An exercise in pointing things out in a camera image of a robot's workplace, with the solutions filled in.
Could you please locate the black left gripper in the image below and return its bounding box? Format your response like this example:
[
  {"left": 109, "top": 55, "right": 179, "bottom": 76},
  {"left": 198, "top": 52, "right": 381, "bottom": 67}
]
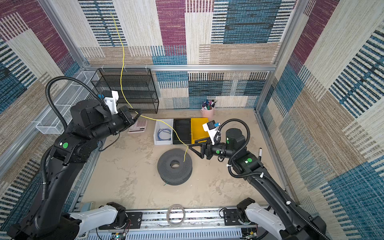
[{"left": 91, "top": 107, "right": 142, "bottom": 146}]

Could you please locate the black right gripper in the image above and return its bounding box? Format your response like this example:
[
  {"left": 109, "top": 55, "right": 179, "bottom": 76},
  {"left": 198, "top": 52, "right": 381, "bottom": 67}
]
[{"left": 189, "top": 136, "right": 235, "bottom": 160}]

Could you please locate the yellow cable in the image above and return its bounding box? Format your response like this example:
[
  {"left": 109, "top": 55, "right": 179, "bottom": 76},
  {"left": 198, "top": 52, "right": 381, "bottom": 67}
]
[{"left": 110, "top": 11, "right": 190, "bottom": 163}]

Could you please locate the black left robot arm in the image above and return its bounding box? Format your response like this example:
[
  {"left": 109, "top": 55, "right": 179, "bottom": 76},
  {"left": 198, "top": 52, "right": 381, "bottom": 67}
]
[{"left": 7, "top": 76, "right": 142, "bottom": 240}]

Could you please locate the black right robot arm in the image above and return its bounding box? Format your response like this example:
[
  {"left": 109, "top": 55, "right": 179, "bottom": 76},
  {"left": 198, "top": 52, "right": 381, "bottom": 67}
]
[{"left": 189, "top": 119, "right": 328, "bottom": 240}]

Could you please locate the yellow plastic bin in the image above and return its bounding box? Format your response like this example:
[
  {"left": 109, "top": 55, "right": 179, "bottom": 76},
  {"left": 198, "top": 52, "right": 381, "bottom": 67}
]
[{"left": 191, "top": 118, "right": 209, "bottom": 144}]

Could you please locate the black plastic bin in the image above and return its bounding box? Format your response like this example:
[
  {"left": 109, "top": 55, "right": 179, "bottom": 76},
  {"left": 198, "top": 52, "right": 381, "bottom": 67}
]
[{"left": 173, "top": 118, "right": 192, "bottom": 145}]

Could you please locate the pink metal pen bucket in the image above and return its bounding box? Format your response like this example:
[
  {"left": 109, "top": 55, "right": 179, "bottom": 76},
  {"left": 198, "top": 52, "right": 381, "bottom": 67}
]
[{"left": 201, "top": 107, "right": 215, "bottom": 121}]

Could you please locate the white plastic bin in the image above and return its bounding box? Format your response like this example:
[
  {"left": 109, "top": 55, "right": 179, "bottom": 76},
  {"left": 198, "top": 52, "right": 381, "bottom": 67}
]
[{"left": 154, "top": 119, "right": 174, "bottom": 146}]

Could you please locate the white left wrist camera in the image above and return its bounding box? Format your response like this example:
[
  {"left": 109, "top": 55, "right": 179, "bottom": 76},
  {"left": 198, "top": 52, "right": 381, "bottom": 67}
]
[{"left": 98, "top": 90, "right": 119, "bottom": 115}]

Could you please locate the black wire mesh shelf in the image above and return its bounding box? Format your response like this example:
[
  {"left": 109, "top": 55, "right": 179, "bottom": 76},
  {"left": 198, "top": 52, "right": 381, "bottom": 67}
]
[{"left": 91, "top": 68, "right": 159, "bottom": 114}]

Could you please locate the blue cable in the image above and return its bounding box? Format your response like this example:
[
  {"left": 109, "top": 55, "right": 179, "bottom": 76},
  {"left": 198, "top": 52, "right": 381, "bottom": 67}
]
[{"left": 157, "top": 128, "right": 172, "bottom": 142}]

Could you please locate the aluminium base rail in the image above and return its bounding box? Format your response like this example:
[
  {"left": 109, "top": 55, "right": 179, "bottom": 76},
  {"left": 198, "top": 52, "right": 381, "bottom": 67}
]
[{"left": 78, "top": 203, "right": 286, "bottom": 240}]

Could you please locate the white wire mesh basket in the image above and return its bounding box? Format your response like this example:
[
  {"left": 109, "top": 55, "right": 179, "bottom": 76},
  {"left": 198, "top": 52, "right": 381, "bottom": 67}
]
[{"left": 36, "top": 72, "right": 94, "bottom": 135}]

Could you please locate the clear coiled cable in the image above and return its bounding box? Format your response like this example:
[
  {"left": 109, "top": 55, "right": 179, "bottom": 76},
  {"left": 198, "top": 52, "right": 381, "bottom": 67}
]
[{"left": 166, "top": 204, "right": 187, "bottom": 227}]

